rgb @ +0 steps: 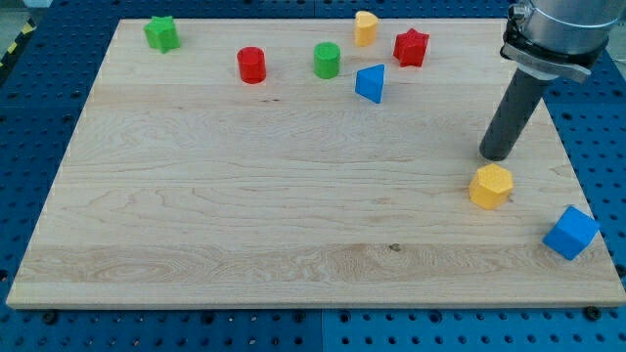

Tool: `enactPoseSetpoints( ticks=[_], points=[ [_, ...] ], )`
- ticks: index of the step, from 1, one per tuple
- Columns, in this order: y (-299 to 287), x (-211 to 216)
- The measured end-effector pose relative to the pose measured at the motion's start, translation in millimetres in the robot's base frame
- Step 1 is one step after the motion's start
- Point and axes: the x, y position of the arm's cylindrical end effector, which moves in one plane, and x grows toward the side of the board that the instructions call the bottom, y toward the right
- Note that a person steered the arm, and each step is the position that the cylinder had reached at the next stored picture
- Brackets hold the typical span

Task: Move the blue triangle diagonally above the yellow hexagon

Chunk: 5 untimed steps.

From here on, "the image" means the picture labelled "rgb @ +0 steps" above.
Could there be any yellow heart block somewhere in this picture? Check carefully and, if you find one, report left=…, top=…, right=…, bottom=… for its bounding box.
left=353, top=11, right=379, bottom=47

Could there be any yellow hexagon block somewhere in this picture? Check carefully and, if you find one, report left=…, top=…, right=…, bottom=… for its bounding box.
left=469, top=163, right=514, bottom=210

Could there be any red star block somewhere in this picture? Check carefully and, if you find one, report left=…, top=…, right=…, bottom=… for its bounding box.
left=393, top=28, right=430, bottom=67

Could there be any wooden board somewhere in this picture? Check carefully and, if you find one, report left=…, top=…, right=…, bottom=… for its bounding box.
left=7, top=19, right=625, bottom=310

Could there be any blue triangle block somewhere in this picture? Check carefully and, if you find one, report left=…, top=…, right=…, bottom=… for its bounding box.
left=355, top=65, right=385, bottom=104

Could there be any green cylinder block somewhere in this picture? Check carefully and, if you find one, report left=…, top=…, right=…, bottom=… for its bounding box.
left=313, top=42, right=340, bottom=79

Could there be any green star block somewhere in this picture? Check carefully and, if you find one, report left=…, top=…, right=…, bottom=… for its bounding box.
left=144, top=16, right=180, bottom=54

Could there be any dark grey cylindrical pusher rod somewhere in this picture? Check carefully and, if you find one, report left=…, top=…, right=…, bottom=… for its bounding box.
left=479, top=68, right=550, bottom=161

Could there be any blue cube block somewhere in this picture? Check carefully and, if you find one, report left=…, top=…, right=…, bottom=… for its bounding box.
left=542, top=206, right=601, bottom=260

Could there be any red cylinder block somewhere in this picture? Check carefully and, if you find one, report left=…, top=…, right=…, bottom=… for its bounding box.
left=237, top=47, right=266, bottom=84

